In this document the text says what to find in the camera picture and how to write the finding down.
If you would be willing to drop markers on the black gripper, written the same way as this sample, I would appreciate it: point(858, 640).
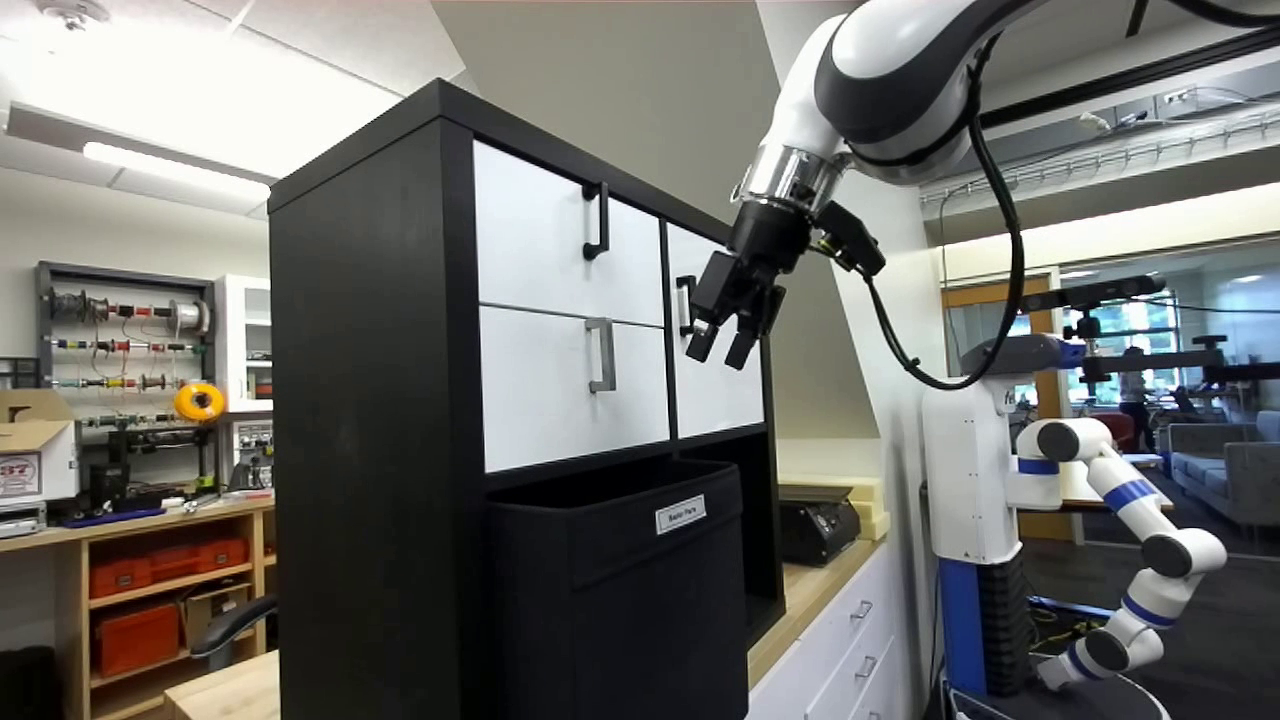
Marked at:
point(771, 242)

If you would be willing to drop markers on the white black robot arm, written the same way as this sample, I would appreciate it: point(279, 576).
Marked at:
point(882, 53)

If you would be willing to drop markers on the white blue jointed robot arm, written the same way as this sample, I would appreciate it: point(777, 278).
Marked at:
point(1134, 507)

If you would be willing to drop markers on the white drawer unit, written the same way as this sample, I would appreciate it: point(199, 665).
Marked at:
point(827, 665)

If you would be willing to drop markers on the black and white drawer cabinet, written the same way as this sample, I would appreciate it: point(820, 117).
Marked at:
point(373, 400)

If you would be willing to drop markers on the open cardboard box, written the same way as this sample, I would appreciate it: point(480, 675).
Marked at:
point(28, 405)

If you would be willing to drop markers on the white bin label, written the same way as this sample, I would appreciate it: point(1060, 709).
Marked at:
point(683, 515)

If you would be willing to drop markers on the black box device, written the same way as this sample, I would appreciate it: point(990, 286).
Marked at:
point(814, 524)

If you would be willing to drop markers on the black fabric storage bin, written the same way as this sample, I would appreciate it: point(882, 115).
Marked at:
point(615, 614)

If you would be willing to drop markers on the yellow tape roll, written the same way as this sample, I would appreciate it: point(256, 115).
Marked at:
point(202, 405)

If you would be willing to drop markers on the small red storage bin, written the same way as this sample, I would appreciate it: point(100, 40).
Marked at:
point(225, 553)
point(122, 575)
point(175, 562)

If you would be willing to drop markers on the long ceiling light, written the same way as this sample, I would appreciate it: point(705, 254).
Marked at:
point(175, 169)

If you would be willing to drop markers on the brown cardboard box on shelf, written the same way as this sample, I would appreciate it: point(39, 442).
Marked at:
point(216, 614)

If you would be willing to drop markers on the grey tool rack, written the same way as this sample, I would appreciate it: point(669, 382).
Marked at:
point(122, 348)

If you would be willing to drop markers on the wooden workbench with shelves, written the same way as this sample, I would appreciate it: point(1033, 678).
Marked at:
point(132, 522)

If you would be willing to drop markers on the large red storage bin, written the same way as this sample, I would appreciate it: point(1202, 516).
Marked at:
point(138, 636)

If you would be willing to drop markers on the white printed box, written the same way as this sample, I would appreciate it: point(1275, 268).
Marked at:
point(33, 468)

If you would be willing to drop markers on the white blue robot pedestal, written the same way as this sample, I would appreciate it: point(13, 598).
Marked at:
point(968, 494)

